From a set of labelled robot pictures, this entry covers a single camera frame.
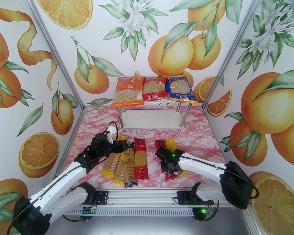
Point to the yellow spaghetti pack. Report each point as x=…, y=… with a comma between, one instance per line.
x=171, y=143
x=119, y=172
x=110, y=165

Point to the red spaghetti pack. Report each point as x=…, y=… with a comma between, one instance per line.
x=171, y=177
x=141, y=160

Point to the dark blue spaghetti pack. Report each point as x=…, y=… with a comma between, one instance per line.
x=130, y=165

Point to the orange pasta bag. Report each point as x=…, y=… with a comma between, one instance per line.
x=127, y=91

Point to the red fusilli pasta bag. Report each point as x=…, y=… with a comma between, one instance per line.
x=154, y=88

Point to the blue orecchiette pasta bag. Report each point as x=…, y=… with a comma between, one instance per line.
x=179, y=88

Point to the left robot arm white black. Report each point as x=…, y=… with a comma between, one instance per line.
x=57, y=181

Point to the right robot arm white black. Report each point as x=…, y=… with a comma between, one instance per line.
x=202, y=164

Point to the white two-tier shelf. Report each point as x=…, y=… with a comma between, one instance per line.
x=151, y=119

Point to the small circuit board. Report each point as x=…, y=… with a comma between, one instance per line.
x=207, y=211
x=89, y=210

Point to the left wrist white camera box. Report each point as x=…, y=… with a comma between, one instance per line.
x=111, y=132

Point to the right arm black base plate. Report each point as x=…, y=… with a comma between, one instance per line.
x=183, y=198

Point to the aluminium mounting rail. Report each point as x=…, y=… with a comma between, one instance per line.
x=142, y=197

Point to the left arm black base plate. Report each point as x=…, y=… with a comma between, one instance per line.
x=102, y=197

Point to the aluminium frame post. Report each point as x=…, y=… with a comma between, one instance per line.
x=58, y=57
x=229, y=57

